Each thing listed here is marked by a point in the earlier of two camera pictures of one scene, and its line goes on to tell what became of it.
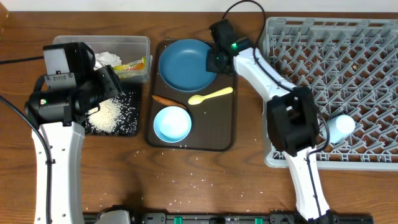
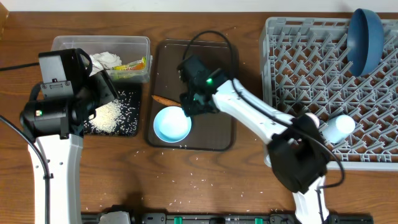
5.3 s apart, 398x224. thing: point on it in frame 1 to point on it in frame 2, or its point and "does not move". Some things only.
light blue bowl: x=172 y=124 does not move
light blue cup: x=340 y=126 does not move
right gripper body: x=214 y=61 to x=191 y=106
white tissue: x=106 y=58 does not move
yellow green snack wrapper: x=137 y=65 does not move
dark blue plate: x=183 y=66 to x=365 y=41
